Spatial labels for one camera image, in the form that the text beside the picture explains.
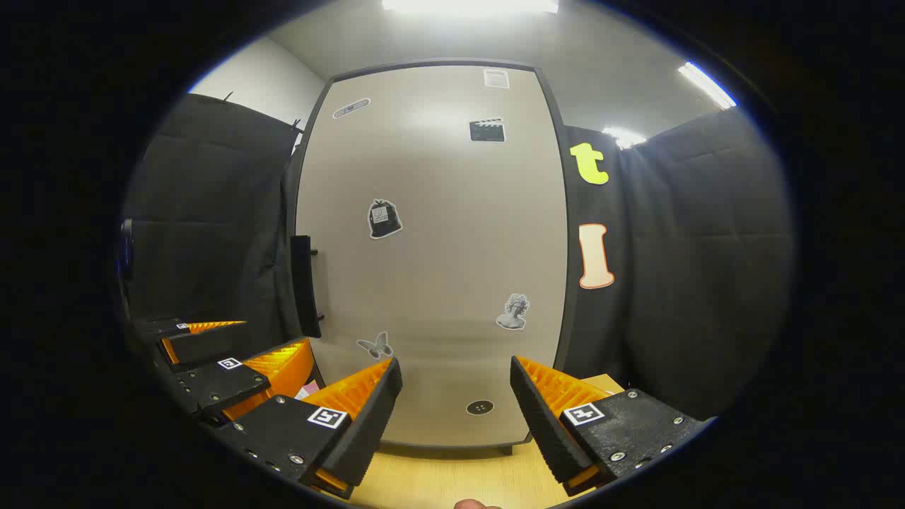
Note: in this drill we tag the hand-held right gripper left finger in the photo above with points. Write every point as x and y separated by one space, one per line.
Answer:
371 424

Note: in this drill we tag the dark grey cabinet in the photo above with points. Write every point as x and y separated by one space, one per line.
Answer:
570 212

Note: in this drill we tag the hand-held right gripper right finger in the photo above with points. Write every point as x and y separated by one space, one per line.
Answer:
541 424

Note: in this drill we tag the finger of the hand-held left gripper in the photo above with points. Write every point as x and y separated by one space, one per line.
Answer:
212 346
219 385

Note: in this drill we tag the pink book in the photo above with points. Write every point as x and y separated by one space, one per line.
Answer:
306 391

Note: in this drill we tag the grey cabinet door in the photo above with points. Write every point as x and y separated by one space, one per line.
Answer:
438 268

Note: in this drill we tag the large ceiling light panel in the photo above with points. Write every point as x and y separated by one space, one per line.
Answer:
470 6

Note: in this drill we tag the long ceiling light strip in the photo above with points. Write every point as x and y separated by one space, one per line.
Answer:
707 85

